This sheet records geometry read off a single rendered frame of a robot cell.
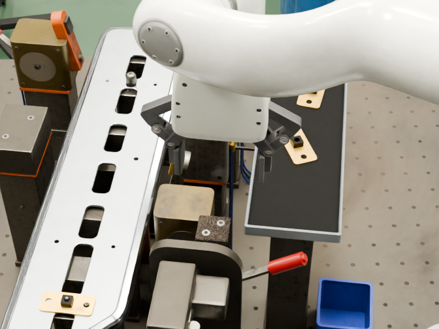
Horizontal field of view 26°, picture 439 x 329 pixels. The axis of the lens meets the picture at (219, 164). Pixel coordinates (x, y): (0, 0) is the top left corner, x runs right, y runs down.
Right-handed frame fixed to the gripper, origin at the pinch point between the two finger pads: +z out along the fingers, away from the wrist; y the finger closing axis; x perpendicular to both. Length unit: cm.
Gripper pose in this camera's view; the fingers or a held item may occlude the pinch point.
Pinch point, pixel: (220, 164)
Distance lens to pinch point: 105.1
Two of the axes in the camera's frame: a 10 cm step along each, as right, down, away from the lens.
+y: -9.9, -0.9, 0.8
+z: 0.0, 7.0, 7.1
